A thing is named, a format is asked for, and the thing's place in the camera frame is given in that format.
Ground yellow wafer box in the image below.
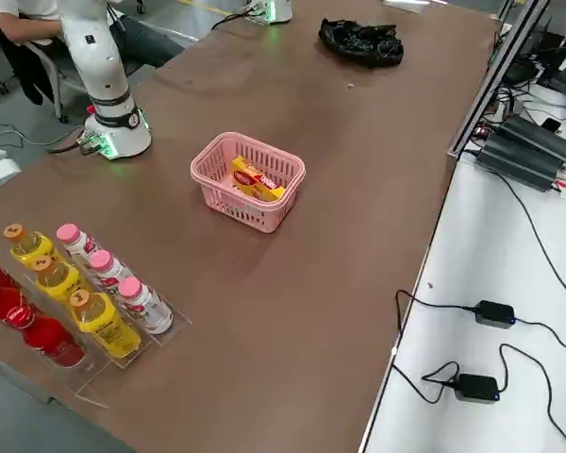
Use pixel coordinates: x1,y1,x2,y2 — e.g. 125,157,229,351
230,156,286,203

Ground pink plastic basket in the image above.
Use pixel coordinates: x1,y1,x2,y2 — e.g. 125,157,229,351
190,132,307,235

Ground black plastic bag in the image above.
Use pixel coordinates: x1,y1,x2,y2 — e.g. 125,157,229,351
317,17,405,68

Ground pink cap white bottle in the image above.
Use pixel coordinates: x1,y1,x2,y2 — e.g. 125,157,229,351
89,249,133,290
117,276,175,335
56,223,100,259

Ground white side desk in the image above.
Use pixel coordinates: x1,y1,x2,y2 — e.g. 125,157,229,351
358,141,566,453

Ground yellow drink bottle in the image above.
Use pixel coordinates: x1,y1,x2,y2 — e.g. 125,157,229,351
69,288,142,358
30,256,94,299
3,222,70,271

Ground black power adapter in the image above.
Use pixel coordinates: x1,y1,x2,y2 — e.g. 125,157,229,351
454,373,502,404
474,299,517,327

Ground black finned power supply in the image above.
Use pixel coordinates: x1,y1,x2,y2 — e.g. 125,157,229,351
494,114,566,161
474,135,566,193

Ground clear acrylic bottle rack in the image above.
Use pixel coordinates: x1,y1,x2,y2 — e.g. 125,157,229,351
0,235,192,410

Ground grey office chair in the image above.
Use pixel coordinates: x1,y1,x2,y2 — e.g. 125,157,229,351
27,37,157,125

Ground white box device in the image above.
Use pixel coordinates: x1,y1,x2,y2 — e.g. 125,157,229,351
0,158,21,198

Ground person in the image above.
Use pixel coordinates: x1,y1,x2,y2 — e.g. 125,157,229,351
0,0,186,72

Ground black adapter cable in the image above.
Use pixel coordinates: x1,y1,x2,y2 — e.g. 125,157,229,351
497,343,566,453
513,318,566,358
422,361,461,405
394,290,477,353

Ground long black power cable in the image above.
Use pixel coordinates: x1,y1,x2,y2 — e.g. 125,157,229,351
492,172,566,308

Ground aluminium frame post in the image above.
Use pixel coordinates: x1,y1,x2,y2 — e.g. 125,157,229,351
446,0,554,160

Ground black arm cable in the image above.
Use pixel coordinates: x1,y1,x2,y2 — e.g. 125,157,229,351
106,0,129,34

